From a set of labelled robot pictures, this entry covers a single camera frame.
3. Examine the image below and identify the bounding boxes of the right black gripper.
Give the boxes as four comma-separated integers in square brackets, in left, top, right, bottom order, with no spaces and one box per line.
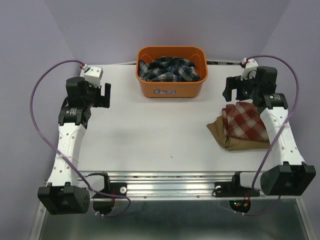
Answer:
[221,71,261,101]

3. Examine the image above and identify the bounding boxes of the navy plaid skirt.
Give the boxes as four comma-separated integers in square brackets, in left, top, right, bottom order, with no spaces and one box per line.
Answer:
[137,56,201,83]

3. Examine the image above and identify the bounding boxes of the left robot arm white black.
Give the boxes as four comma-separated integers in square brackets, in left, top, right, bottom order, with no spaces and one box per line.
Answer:
[37,76,111,215]

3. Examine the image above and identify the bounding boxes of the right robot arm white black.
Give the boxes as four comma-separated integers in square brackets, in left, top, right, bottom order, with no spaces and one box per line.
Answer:
[222,66,316,196]

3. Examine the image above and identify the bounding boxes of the red plaid skirt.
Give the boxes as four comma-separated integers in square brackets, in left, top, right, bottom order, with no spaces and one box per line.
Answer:
[221,101,269,142]

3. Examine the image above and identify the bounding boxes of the tan folded skirt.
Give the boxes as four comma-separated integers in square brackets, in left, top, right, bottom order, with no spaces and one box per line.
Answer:
[206,116,270,152]

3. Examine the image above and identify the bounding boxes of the orange plastic basket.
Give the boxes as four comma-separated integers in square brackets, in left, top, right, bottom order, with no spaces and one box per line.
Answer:
[135,46,208,98]

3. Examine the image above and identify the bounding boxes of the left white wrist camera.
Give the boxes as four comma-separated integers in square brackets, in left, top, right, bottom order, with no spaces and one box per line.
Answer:
[82,65,103,88]

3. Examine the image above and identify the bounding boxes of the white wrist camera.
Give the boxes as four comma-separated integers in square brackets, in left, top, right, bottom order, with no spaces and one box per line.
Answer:
[82,65,103,88]
[240,57,259,81]

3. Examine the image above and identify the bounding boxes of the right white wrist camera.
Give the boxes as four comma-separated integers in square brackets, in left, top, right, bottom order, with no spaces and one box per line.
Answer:
[240,57,259,81]

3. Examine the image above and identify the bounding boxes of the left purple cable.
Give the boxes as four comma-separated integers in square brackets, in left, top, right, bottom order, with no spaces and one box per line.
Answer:
[30,59,132,218]

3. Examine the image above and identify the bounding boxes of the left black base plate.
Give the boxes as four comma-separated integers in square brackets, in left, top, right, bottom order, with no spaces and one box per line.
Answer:
[94,182,128,196]

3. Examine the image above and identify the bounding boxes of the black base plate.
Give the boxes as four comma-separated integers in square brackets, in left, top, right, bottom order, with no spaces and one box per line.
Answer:
[212,181,260,198]
[94,182,128,196]

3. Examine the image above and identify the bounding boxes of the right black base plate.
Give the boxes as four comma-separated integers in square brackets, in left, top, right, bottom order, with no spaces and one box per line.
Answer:
[212,181,260,198]

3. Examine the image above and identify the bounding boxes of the aluminium rail frame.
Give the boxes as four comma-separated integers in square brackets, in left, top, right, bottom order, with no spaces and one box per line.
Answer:
[30,171,316,240]

